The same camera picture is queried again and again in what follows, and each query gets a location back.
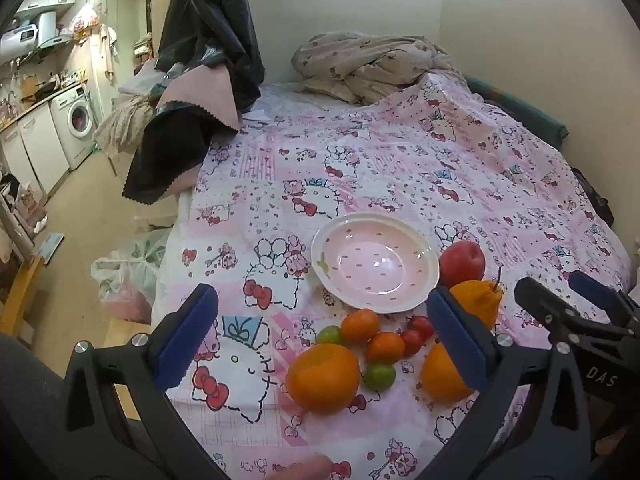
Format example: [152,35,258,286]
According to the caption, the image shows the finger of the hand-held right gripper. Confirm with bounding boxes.
[569,270,640,330]
[514,276,603,342]

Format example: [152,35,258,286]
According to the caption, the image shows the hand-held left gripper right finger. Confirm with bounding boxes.
[426,285,585,441]

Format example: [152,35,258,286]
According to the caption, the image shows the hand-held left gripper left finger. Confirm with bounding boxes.
[64,283,221,441]

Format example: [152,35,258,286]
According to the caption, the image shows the knobbed orange with stem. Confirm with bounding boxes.
[449,266,503,333]

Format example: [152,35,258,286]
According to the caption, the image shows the red apple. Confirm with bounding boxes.
[439,241,487,288]

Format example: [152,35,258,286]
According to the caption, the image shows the green plum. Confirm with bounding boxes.
[316,325,345,347]
[363,362,397,392]

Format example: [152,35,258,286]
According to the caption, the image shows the pink speckled bowl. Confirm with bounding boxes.
[311,212,441,315]

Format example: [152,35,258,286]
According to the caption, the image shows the large round orange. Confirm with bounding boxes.
[285,343,362,415]

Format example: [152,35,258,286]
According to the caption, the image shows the person's left hand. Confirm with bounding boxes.
[270,453,334,480]

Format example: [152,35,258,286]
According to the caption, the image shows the small tangerine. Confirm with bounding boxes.
[365,332,406,365]
[341,308,381,346]

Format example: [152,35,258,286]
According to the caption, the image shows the translucent plastic bag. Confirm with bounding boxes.
[90,230,171,323]

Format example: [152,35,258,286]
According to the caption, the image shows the dark bag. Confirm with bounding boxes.
[570,167,616,226]

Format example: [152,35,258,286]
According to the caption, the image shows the blue book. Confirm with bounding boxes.
[42,232,66,263]

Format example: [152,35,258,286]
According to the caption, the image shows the wooden stool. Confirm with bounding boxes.
[0,255,46,336]

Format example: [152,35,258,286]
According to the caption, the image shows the pink cartoon printed bedsheet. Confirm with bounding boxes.
[150,67,633,480]

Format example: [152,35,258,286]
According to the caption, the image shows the black fabric sheet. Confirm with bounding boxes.
[122,105,241,206]

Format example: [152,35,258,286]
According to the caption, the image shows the beige crumpled cloth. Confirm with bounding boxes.
[95,95,157,153]

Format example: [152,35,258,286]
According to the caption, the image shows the pink fabric sheet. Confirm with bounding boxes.
[157,77,244,133]

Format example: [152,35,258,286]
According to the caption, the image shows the white washing machine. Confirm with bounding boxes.
[50,85,98,171]

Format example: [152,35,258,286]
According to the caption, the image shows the white kitchen cabinet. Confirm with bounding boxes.
[0,105,71,196]

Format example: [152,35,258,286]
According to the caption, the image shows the crumpled beige printed quilt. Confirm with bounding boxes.
[292,31,468,106]

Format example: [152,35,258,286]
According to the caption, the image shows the pink hanging bag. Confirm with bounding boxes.
[69,4,103,36]

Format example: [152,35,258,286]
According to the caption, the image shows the teal bed frame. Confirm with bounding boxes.
[465,76,569,148]

